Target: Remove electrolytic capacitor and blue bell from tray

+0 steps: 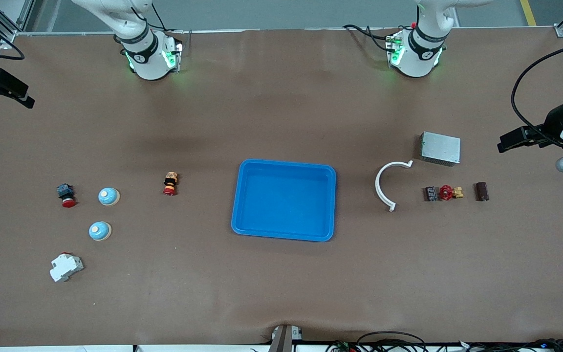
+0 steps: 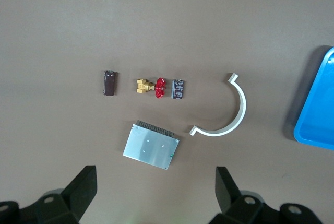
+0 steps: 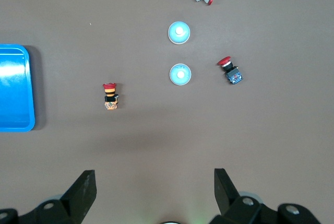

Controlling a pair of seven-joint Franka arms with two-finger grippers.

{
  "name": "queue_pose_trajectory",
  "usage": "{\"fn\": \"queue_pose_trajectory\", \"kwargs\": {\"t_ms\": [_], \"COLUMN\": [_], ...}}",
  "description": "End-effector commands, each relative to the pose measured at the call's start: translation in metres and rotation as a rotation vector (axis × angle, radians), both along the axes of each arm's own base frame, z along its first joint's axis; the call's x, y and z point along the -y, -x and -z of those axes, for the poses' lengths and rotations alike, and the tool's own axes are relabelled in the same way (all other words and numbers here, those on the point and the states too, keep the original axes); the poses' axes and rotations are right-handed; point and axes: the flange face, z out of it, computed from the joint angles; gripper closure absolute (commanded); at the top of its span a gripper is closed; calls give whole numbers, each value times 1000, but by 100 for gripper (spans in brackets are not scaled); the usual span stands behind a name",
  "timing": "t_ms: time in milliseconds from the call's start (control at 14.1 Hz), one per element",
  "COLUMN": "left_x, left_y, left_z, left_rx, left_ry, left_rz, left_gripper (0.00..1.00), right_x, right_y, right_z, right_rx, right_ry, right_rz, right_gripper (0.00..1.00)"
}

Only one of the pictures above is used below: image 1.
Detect blue plastic tray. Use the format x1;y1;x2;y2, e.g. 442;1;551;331
231;159;337;243

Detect black cable bundle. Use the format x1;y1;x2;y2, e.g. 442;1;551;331
457;338;563;352

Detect brass valve red handwheel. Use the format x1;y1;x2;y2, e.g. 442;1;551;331
438;184;464;201

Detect silver metal power supply box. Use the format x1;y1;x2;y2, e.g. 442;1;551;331
419;131;461;167

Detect black base cable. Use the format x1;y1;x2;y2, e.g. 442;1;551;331
150;5;184;36
343;23;395;52

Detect black looped cable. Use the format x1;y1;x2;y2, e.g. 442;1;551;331
356;331;429;352

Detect green lit base connector panel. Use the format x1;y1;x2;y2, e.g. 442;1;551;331
386;30;405;66

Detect white circuit breaker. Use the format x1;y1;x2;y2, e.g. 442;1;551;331
49;252;85;283

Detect blue service bell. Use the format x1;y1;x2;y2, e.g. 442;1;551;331
88;221;112;242
98;187;120;206

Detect white curved pipe clamp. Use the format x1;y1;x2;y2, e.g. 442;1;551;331
375;160;414;212

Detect black red emergency stop button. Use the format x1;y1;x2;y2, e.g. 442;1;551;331
57;183;77;208

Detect orange red push button switch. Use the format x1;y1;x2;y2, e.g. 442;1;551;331
163;171;179;196

